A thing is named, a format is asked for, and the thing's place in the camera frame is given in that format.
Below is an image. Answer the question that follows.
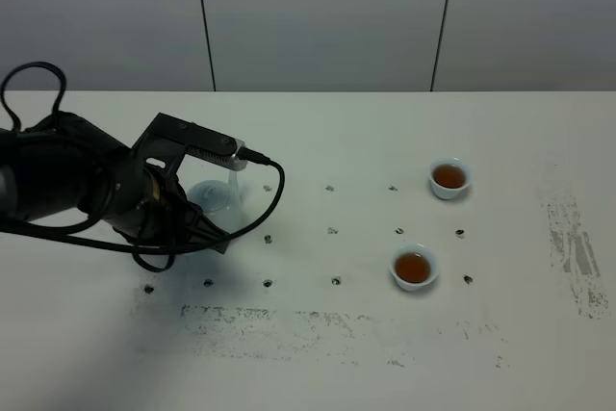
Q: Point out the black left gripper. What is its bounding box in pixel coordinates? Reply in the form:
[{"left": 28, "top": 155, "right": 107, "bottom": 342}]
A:
[{"left": 110, "top": 164, "right": 229, "bottom": 255}]

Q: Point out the pale blue porcelain teapot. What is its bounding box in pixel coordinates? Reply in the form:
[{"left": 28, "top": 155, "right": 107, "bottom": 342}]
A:
[{"left": 187, "top": 170, "right": 243, "bottom": 233}]

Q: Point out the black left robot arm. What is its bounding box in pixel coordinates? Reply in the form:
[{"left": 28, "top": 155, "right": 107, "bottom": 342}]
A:
[{"left": 1, "top": 113, "right": 238, "bottom": 253}]

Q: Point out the pale blue porcelain teacup near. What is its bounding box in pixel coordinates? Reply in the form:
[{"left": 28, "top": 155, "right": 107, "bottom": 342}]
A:
[{"left": 390, "top": 244, "right": 439, "bottom": 293}]

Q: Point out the pale blue porcelain teacup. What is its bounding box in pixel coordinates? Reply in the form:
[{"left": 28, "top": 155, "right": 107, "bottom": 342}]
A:
[
  {"left": 428, "top": 157, "right": 472, "bottom": 200},
  {"left": 390, "top": 244, "right": 439, "bottom": 293}
]

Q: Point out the pale blue porcelain teacup far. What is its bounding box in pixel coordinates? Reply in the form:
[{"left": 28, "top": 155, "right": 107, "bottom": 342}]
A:
[{"left": 428, "top": 157, "right": 472, "bottom": 200}]

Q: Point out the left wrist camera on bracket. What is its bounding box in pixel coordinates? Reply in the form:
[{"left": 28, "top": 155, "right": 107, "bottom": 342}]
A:
[{"left": 132, "top": 113, "right": 247, "bottom": 176}]

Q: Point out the black left camera cable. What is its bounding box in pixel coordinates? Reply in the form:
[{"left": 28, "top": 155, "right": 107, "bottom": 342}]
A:
[{"left": 0, "top": 62, "right": 286, "bottom": 273}]

